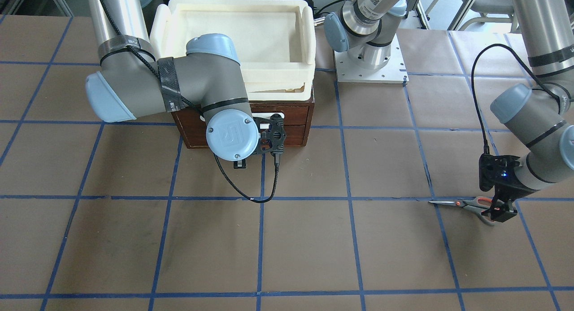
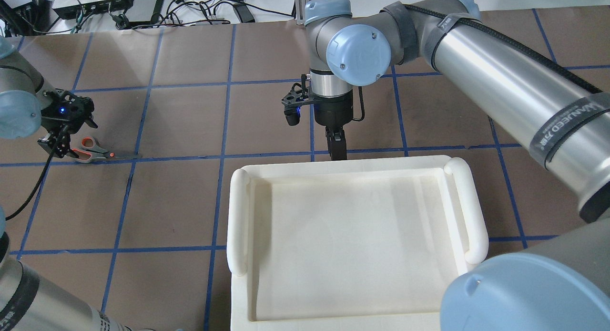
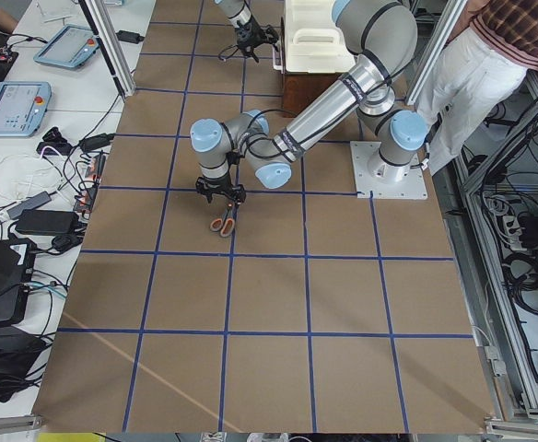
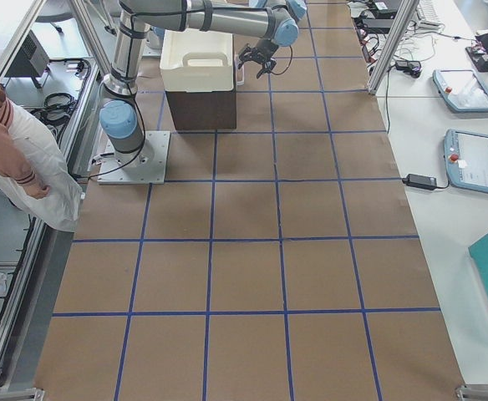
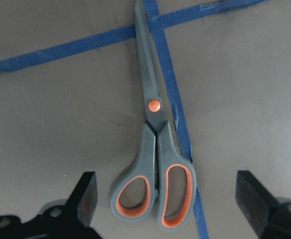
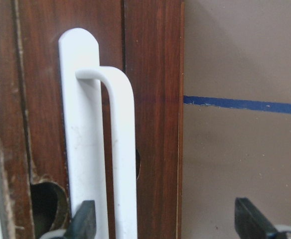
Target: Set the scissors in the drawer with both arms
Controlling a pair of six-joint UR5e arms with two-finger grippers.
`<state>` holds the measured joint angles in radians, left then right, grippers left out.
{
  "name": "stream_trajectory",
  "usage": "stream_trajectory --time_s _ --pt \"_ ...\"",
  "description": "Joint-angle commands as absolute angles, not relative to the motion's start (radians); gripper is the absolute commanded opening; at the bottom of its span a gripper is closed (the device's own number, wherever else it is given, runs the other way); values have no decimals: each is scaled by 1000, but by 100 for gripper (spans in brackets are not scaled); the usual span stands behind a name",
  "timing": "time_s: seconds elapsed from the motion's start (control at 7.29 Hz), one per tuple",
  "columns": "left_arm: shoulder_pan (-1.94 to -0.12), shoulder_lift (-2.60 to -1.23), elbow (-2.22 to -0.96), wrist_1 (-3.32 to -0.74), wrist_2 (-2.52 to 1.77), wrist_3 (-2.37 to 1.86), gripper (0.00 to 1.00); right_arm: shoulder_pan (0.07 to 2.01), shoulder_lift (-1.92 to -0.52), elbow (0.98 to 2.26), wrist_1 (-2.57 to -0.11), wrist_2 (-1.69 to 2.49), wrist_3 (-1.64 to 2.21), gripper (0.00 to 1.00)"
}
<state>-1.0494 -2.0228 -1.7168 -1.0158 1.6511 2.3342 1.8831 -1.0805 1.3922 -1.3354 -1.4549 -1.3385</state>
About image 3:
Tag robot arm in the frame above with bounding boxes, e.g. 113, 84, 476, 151
190, 1, 427, 206
215, 0, 280, 63

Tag lower teach pendant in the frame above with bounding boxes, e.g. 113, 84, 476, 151
0, 81, 52, 138

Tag aluminium frame post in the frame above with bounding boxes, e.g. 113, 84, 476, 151
79, 0, 135, 99

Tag upper teach pendant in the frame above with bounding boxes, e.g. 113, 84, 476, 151
33, 24, 99, 69

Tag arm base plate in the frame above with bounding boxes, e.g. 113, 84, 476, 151
350, 141, 427, 201

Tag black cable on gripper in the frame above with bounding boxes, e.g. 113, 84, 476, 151
218, 42, 242, 63

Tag teach pendant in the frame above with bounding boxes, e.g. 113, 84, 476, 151
33, 24, 99, 69
0, 81, 52, 138

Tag grey orange scissors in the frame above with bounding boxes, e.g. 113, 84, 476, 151
209, 206, 237, 238

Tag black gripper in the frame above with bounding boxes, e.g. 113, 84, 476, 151
235, 24, 280, 63
195, 175, 246, 211

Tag black power adapter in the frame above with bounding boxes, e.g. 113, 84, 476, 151
15, 210, 78, 236

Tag black laptop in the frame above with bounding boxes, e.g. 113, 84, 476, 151
0, 238, 36, 327

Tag wooden drawer with white handle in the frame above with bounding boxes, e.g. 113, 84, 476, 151
272, 43, 284, 73

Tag person in white trousers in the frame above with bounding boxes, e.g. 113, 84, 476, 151
415, 0, 538, 174

